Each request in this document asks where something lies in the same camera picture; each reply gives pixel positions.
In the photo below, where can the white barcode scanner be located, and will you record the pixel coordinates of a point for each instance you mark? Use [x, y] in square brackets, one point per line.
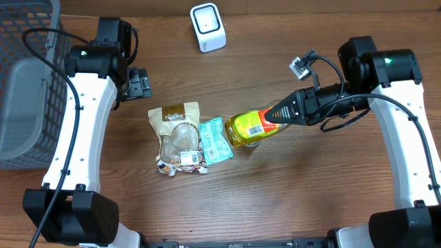
[208, 26]

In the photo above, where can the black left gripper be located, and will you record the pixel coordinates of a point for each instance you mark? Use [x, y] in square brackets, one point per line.
[141, 87]

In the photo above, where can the yellow dish soap bottle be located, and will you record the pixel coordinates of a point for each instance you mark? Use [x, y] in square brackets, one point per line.
[251, 126]

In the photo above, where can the grey plastic mesh basket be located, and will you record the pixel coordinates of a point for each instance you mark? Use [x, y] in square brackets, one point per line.
[33, 96]

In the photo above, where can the brown snack pouch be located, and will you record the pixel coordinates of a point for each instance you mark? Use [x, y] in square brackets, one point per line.
[177, 129]

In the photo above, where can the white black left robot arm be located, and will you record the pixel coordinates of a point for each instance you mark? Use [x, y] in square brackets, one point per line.
[68, 208]

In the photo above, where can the green tissue canister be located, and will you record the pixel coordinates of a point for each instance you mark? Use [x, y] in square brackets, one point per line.
[254, 144]

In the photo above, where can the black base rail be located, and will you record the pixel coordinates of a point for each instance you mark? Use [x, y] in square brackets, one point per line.
[224, 244]

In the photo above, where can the teal snack packet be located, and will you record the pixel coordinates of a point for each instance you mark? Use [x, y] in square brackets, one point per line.
[216, 148]

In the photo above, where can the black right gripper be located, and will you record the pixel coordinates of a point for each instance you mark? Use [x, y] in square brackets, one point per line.
[302, 107]

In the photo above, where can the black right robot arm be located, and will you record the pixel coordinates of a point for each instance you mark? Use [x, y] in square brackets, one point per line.
[389, 84]

